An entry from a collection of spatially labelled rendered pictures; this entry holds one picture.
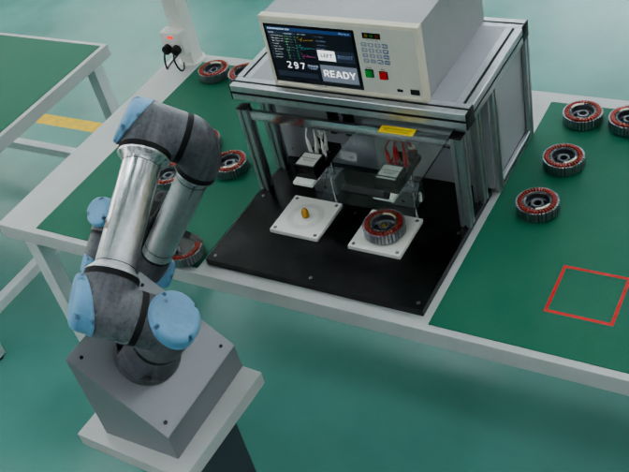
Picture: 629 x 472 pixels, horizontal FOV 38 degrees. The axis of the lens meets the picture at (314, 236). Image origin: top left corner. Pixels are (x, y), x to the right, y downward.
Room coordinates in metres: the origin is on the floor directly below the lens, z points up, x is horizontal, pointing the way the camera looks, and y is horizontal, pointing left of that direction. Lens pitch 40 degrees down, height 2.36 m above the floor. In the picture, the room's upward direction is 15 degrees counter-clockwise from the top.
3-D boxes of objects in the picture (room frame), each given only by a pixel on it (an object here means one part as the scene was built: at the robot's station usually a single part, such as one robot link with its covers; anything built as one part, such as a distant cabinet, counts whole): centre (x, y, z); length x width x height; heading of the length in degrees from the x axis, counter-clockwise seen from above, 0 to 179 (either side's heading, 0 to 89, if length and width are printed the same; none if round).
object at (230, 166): (2.33, 0.19, 0.77); 0.11 x 0.11 x 0.04
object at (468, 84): (2.15, -0.28, 1.09); 0.68 x 0.44 x 0.05; 52
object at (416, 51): (2.14, -0.30, 1.22); 0.44 x 0.39 x 0.20; 52
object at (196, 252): (1.98, 0.36, 0.77); 0.11 x 0.11 x 0.04
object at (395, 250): (1.82, -0.18, 0.78); 0.15 x 0.15 x 0.01; 52
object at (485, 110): (2.10, -0.24, 0.92); 0.66 x 0.01 x 0.30; 52
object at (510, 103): (2.01, -0.59, 0.91); 0.28 x 0.03 x 0.32; 142
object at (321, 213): (1.97, 0.01, 0.78); 0.15 x 0.15 x 0.01; 52
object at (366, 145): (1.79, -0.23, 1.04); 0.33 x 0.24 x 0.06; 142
